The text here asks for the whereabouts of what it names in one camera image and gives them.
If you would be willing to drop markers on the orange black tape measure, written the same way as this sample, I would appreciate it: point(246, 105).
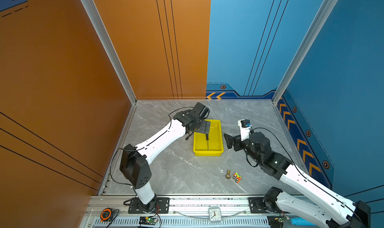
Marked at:
point(106, 215)

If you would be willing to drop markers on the black handled screwdriver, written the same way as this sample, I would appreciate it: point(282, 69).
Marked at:
point(207, 140)

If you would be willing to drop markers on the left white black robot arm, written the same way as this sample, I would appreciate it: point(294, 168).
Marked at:
point(136, 160)

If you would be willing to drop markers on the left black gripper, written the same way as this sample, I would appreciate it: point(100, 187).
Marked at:
point(205, 128)

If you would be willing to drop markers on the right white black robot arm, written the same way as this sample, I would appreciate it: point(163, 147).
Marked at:
point(325, 208)

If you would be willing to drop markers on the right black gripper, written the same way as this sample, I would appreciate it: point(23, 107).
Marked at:
point(229, 143)

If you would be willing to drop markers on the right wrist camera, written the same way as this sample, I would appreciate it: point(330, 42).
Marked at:
point(245, 128)

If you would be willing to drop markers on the small brass fitting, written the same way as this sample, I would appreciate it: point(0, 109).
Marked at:
point(228, 174)

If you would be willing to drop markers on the left green circuit board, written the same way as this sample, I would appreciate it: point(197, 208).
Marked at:
point(148, 222)

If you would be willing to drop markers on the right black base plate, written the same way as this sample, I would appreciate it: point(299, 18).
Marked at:
point(257, 205)

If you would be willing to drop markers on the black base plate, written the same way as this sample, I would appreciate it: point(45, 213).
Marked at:
point(163, 204)
point(257, 205)

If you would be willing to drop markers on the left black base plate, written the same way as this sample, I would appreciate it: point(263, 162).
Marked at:
point(163, 204)

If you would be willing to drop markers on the blue plastic tube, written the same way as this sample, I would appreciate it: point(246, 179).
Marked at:
point(297, 221)

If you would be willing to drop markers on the white square desk clock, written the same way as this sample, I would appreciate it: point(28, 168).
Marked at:
point(215, 214)

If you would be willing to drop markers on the colourful small toy block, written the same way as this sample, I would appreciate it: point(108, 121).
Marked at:
point(237, 178)

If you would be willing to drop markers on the yellow plastic bin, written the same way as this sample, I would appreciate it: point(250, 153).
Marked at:
point(216, 145)

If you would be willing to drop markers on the white slotted cable duct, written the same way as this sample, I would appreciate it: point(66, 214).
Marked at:
point(183, 222)

